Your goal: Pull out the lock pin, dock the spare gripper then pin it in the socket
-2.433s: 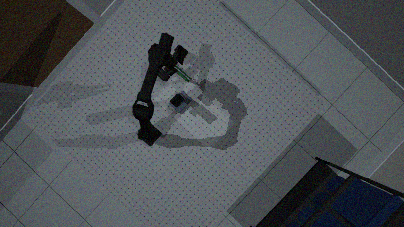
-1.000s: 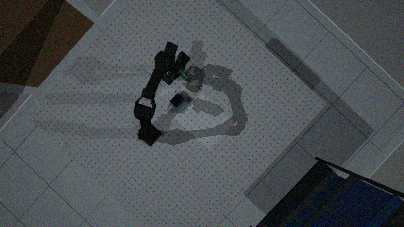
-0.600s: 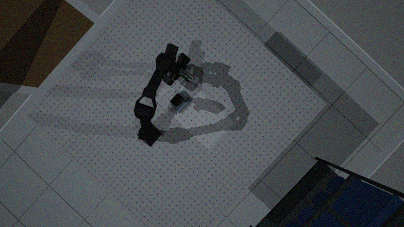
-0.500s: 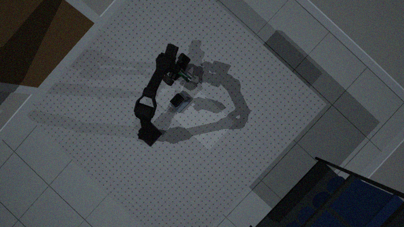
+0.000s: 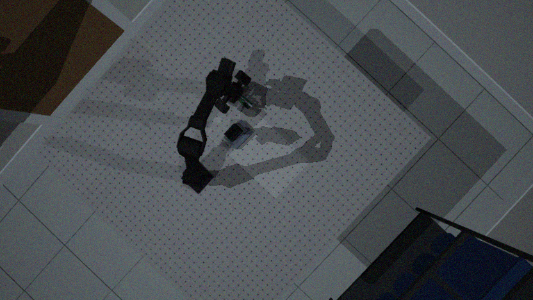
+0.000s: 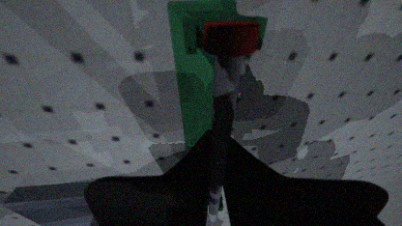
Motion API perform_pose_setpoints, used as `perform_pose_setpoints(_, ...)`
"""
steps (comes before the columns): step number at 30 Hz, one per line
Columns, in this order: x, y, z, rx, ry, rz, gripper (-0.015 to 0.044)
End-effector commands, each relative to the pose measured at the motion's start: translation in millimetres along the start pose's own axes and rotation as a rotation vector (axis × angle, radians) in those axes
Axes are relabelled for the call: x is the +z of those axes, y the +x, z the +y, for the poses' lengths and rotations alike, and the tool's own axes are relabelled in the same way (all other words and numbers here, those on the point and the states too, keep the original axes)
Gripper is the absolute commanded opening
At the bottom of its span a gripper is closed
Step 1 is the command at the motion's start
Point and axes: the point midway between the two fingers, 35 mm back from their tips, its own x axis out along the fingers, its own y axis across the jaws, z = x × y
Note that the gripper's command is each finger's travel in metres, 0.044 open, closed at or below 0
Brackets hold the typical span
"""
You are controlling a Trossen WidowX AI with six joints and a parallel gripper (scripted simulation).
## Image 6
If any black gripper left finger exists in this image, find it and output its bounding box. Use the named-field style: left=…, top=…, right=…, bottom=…
left=84, top=129, right=212, bottom=226

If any grey pin with red cap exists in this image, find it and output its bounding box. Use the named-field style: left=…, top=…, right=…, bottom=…
left=204, top=20, right=261, bottom=222

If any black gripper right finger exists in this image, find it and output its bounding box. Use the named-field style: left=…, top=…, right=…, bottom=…
left=223, top=137, right=388, bottom=226

